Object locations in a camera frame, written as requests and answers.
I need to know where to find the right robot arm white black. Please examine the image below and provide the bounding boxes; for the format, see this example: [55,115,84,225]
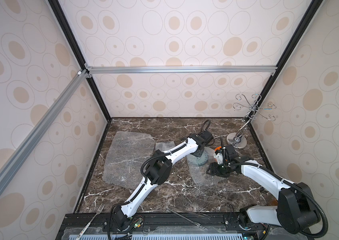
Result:
[206,146,329,238]

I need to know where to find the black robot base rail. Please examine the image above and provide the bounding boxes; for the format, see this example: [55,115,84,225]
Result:
[56,211,315,240]

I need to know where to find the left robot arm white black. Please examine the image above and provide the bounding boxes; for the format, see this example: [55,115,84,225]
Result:
[109,130,213,231]

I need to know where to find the silver fork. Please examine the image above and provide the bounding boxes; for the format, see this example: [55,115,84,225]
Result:
[75,203,105,240]

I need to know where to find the diagonal aluminium rail left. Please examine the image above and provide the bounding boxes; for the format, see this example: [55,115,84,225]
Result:
[0,69,89,196]

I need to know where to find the horizontal aluminium rail back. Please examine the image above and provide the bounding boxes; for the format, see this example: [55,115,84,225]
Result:
[88,65,277,74]

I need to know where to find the bubble wrap around orange plate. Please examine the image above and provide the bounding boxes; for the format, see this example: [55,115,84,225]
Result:
[102,131,155,190]

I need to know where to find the teal patterned dinner plate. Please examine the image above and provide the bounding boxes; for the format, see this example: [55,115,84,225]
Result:
[189,151,208,166]

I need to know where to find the chrome mug tree stand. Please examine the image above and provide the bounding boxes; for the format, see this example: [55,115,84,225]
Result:
[226,94,276,149]

